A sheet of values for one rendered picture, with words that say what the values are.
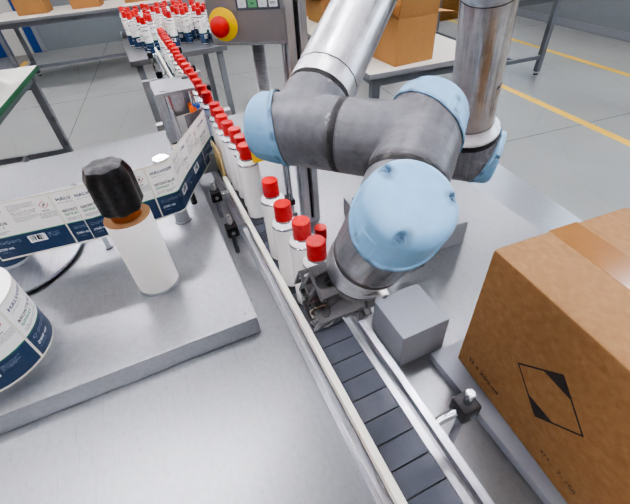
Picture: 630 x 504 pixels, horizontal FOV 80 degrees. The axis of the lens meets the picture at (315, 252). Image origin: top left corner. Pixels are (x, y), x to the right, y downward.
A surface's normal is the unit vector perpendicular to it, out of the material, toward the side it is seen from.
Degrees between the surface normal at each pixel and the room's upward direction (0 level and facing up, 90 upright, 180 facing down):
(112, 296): 0
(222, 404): 0
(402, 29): 90
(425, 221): 30
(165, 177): 90
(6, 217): 90
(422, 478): 0
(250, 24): 90
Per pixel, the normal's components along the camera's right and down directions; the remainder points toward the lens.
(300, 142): -0.43, 0.45
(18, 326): 0.99, 0.02
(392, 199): 0.15, -0.35
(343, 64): 0.46, -0.15
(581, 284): -0.07, -0.74
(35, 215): 0.31, 0.62
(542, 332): -0.94, 0.27
